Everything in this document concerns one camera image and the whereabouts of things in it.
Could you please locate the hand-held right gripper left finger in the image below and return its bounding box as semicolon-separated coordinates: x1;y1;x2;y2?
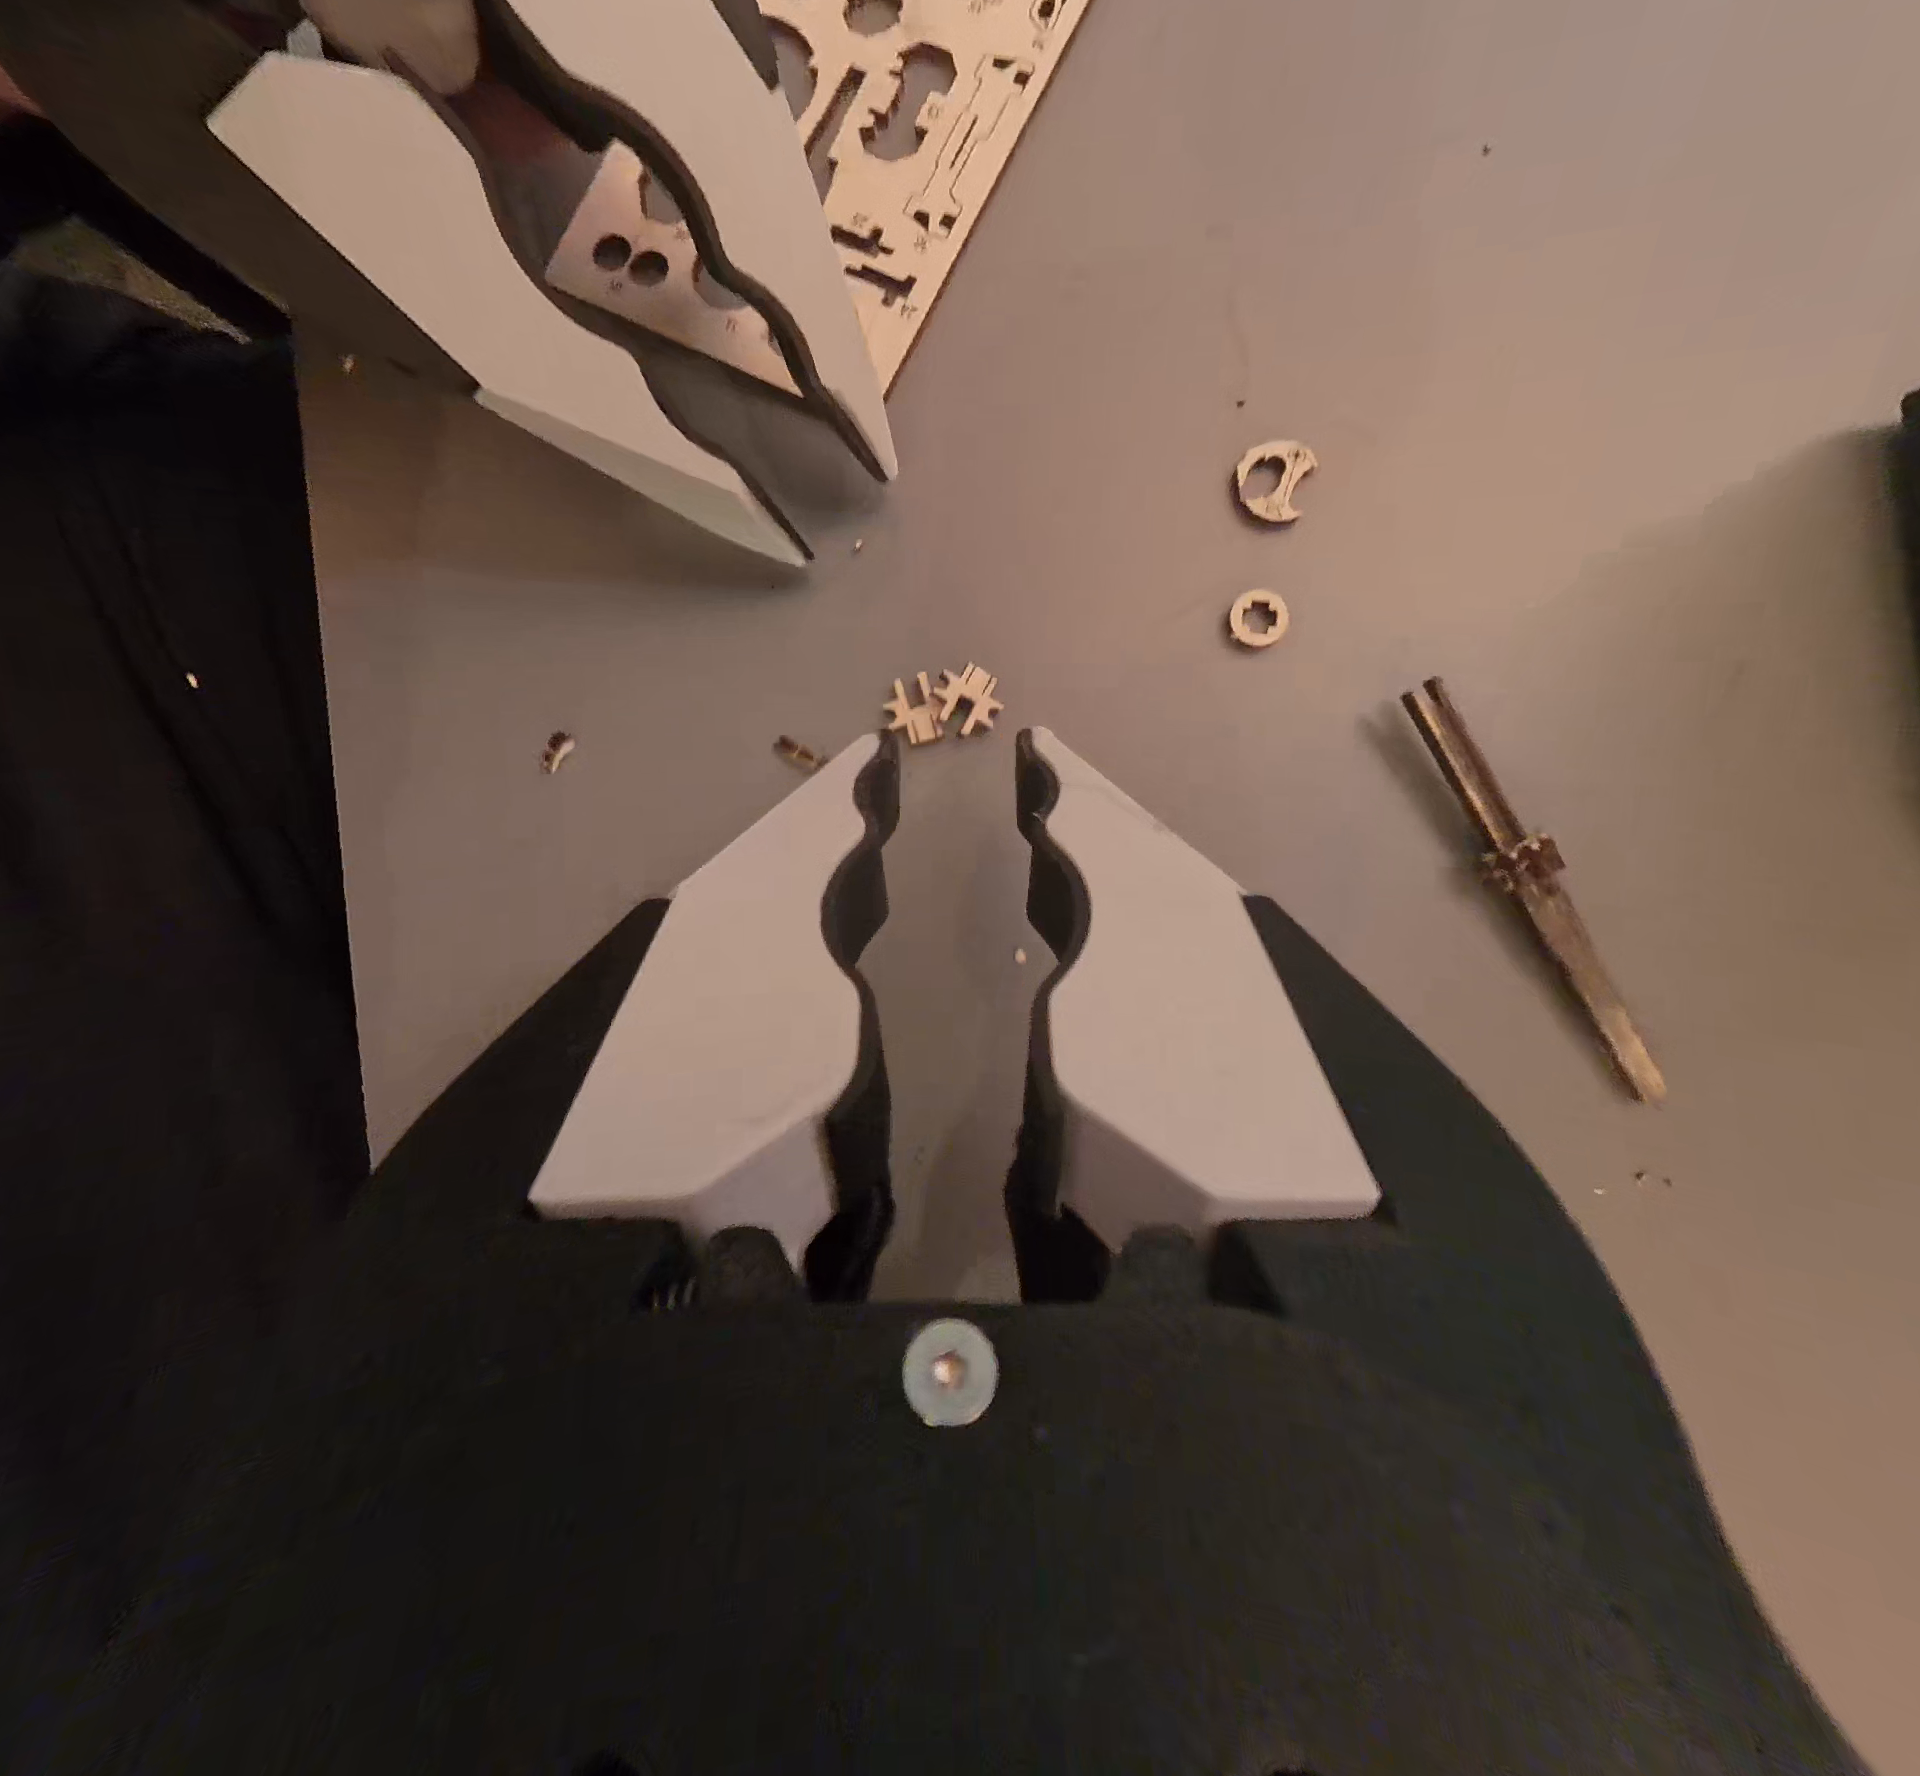
529;727;901;1305

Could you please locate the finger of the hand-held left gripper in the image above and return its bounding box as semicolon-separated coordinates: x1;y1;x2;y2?
478;0;901;487
203;54;821;572

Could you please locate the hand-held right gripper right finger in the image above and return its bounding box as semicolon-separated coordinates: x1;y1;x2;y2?
1008;724;1382;1297

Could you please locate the wooden crescent part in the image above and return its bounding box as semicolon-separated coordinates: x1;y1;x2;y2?
1233;441;1323;528

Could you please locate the person's black clothing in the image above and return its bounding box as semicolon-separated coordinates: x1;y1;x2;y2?
0;215;376;1776

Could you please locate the long wooden frame strip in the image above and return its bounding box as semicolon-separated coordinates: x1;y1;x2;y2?
1400;678;1668;1103

